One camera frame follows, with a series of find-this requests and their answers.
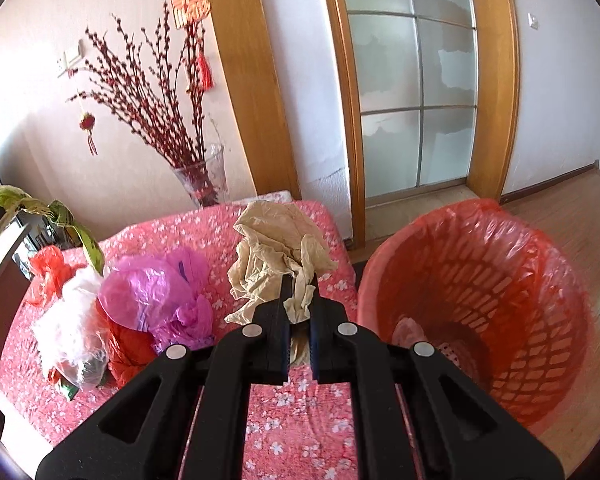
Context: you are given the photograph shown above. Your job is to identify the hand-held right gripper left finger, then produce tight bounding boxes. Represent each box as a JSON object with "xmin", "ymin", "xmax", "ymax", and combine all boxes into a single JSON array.
[{"xmin": 35, "ymin": 275, "xmax": 293, "ymax": 480}]

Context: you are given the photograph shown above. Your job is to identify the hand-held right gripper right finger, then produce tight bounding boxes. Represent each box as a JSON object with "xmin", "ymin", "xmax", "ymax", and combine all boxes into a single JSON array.
[{"xmin": 307, "ymin": 280, "xmax": 565, "ymax": 480}]

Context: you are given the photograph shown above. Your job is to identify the beige plastic bag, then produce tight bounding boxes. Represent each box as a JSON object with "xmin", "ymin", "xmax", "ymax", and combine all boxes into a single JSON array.
[{"xmin": 224, "ymin": 200, "xmax": 338, "ymax": 368}]

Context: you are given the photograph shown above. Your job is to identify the red basket with plastic liner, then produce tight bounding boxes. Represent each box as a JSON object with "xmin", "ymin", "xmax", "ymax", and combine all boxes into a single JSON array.
[{"xmin": 356, "ymin": 199, "xmax": 596, "ymax": 436}]

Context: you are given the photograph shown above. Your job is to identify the pink floral tablecloth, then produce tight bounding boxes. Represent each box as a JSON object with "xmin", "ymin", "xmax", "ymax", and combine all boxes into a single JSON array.
[{"xmin": 0, "ymin": 199, "xmax": 416, "ymax": 480}]

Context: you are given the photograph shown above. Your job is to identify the pale plastic bag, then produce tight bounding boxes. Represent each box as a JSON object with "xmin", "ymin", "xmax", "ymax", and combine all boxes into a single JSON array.
[{"xmin": 392, "ymin": 317, "xmax": 441, "ymax": 356}]

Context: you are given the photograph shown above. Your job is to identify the purple plastic bag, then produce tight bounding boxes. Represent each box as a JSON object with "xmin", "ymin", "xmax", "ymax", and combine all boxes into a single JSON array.
[{"xmin": 97, "ymin": 247, "xmax": 216, "ymax": 353}]

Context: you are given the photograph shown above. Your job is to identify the clear glass vase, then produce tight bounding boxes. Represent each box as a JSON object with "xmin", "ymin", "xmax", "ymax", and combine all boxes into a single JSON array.
[{"xmin": 172, "ymin": 144, "xmax": 229, "ymax": 208}]

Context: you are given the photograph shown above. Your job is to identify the white plastic bag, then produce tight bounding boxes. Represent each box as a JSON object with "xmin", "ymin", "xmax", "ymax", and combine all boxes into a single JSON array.
[{"xmin": 30, "ymin": 267, "xmax": 112, "ymax": 391}]

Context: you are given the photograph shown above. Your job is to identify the green leafy plant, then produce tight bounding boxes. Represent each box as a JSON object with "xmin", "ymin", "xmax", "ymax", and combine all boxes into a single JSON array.
[{"xmin": 0, "ymin": 185, "xmax": 106, "ymax": 277}]

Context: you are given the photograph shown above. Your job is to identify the red berry branches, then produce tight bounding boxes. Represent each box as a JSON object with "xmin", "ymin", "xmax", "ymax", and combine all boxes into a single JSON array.
[{"xmin": 67, "ymin": 0, "xmax": 216, "ymax": 196}]

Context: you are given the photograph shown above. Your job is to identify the frosted glass wooden door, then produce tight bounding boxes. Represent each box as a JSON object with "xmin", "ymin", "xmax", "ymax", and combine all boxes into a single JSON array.
[{"xmin": 317, "ymin": 0, "xmax": 521, "ymax": 256}]

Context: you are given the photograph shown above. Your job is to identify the small red knot ornament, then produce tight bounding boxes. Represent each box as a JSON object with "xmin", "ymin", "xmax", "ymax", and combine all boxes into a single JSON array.
[{"xmin": 78, "ymin": 105, "xmax": 99, "ymax": 157}]

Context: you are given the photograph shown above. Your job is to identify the red gold tassel ornament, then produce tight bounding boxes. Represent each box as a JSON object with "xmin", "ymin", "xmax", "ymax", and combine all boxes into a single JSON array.
[{"xmin": 171, "ymin": 0, "xmax": 215, "ymax": 93}]

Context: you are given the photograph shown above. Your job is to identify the wooden door frame post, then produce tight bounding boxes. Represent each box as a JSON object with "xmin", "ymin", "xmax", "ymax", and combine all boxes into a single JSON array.
[{"xmin": 199, "ymin": 0, "xmax": 302, "ymax": 201}]

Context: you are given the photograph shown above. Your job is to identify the white double wall switch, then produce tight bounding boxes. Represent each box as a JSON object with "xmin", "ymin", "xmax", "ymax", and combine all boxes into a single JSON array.
[{"xmin": 56, "ymin": 50, "xmax": 87, "ymax": 78}]

